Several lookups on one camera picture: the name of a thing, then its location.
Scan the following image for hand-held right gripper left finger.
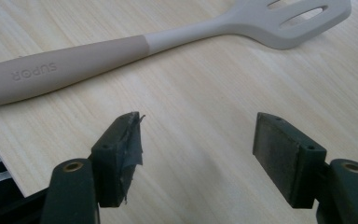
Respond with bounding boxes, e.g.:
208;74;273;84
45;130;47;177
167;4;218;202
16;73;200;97
90;111;146;208

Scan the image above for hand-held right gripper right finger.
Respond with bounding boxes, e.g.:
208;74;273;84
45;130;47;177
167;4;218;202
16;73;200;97
252;112;328;210

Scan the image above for beige slotted spatula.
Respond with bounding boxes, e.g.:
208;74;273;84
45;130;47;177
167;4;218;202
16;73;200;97
0;0;352;108

